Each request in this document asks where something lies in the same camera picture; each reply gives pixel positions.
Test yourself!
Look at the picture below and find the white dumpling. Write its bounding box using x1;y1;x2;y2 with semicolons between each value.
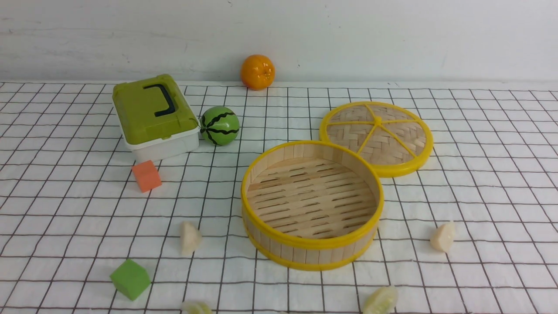
430;221;456;254
180;221;203;256

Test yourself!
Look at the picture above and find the green dumpling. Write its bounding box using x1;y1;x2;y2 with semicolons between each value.
182;300;213;314
362;286;398;314

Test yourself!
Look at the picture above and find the bamboo steamer tray yellow rim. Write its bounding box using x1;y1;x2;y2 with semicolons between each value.
240;141;384;271

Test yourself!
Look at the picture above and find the woven bamboo steamer lid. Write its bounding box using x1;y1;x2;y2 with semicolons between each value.
319;101;434;177

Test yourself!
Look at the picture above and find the toy watermelon ball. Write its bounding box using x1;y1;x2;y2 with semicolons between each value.
201;106;240;146

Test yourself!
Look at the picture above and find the toy orange fruit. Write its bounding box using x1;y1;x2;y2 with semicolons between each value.
240;55;276;91

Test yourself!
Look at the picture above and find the green lidded white box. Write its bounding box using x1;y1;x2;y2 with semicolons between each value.
112;74;201;163

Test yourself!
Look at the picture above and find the orange foam cube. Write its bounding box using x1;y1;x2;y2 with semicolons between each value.
132;160;162;193

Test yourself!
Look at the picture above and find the green foam cube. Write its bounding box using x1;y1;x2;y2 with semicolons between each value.
110;259;151;301

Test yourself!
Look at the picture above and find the checkered white tablecloth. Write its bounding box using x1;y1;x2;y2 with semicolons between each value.
0;82;558;314

